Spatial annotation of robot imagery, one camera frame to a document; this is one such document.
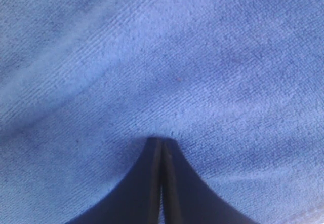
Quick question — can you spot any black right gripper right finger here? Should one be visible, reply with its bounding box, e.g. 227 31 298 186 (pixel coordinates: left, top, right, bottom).
161 138 256 223

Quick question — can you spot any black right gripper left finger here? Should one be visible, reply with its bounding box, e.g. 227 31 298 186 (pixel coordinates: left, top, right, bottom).
69 137 162 223

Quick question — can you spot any blue terry towel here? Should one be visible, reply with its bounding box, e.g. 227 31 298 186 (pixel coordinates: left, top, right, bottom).
1 0 323 223

